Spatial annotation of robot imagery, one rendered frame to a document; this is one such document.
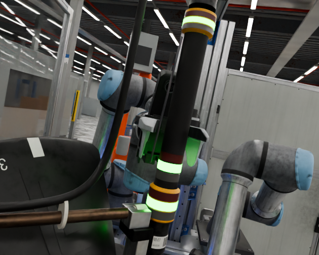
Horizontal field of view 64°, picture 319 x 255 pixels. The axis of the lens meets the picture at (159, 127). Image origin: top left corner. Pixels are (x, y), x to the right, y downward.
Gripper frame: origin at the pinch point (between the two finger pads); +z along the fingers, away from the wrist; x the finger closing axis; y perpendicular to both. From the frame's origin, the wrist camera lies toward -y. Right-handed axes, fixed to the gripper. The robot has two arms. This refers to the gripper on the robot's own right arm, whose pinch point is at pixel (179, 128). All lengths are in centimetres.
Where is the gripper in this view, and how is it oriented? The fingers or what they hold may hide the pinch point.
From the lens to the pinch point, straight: 33.9
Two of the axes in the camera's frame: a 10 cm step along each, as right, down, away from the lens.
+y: -2.0, 9.8, 0.5
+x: -9.7, -1.8, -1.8
